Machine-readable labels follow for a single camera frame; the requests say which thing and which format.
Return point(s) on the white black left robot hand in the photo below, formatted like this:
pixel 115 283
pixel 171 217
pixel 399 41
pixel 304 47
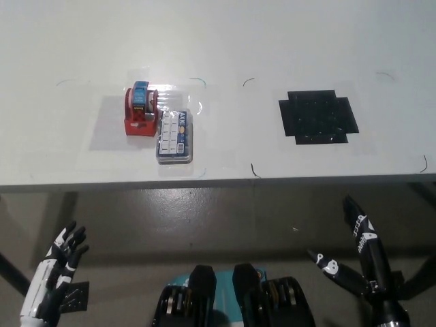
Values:
pixel 44 286

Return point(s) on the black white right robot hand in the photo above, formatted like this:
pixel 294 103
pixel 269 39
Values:
pixel 373 259

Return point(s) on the clear plastic screw box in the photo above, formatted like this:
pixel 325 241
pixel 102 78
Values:
pixel 173 139

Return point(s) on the black tape patch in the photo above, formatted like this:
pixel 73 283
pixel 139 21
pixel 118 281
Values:
pixel 316 117

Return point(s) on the red tape dispenser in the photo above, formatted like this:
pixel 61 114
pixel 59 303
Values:
pixel 138 119

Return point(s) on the black diagonal table brace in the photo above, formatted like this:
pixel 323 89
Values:
pixel 13 272
pixel 420 272

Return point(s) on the black bar under table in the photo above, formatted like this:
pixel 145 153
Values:
pixel 424 190

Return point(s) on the black robot torso teal top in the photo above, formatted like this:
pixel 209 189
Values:
pixel 204 299

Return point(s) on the clear adhesive film patch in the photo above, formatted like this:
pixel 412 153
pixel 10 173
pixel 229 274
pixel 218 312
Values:
pixel 136 76

